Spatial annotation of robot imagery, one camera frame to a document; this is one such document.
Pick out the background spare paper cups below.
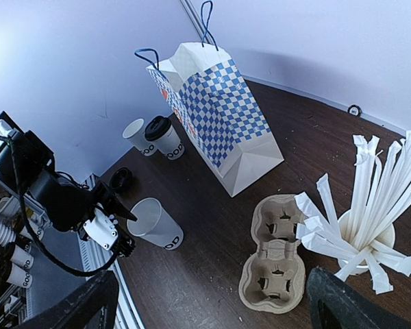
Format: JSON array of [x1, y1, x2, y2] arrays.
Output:
[[2, 243, 34, 289]]

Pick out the black plastic cup lid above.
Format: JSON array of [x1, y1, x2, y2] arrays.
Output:
[[145, 116, 172, 142]]

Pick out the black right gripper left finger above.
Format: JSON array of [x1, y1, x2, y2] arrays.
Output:
[[17, 270, 119, 328]]

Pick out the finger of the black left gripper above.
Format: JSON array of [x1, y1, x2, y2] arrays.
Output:
[[113, 197, 137, 221]]

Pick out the aluminium front rail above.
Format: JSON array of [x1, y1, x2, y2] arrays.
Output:
[[78, 174, 141, 329]]

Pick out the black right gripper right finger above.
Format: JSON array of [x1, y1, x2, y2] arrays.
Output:
[[306, 267, 411, 328]]

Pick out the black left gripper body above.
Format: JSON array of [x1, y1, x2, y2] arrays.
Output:
[[77, 181, 137, 257]]

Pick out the black plastic lid stack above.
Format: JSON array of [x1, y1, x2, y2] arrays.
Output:
[[110, 167, 133, 193]]

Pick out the brown pulp cup carrier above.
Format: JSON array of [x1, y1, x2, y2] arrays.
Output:
[[238, 194, 306, 314]]

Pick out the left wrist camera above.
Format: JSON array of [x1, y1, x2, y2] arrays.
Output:
[[83, 208, 119, 251]]

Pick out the white paper coffee cup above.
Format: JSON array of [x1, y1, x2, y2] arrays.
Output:
[[154, 127, 185, 160]]

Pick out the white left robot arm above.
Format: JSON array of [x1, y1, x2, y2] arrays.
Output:
[[0, 112, 136, 257]]

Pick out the blue checkered paper bag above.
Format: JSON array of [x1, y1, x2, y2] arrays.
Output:
[[147, 1, 284, 197]]

